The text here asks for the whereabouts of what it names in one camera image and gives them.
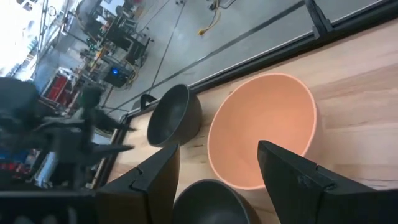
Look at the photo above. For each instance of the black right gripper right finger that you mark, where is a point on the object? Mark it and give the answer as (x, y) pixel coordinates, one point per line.
(311, 199)

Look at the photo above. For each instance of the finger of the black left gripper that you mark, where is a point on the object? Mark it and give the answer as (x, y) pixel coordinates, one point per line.
(105, 152)
(109, 123)

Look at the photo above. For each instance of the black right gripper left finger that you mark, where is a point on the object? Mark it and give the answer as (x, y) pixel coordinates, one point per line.
(149, 193)

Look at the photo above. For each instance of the dark grey bowl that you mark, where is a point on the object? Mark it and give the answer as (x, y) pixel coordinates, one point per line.
(174, 115)
(211, 205)

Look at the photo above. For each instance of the peach bowl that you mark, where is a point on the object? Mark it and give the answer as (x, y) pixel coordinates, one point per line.
(258, 115)

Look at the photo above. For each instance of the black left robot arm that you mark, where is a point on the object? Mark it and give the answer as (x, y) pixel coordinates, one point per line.
(18, 102)

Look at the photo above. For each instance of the black device with blue light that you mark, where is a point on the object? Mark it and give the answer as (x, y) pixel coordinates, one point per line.
(116, 76)

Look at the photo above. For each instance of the red storage bins rack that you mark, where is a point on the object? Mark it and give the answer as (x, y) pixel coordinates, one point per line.
(57, 87)

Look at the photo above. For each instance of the black equipment cart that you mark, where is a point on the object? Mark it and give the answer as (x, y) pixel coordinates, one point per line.
(124, 37)

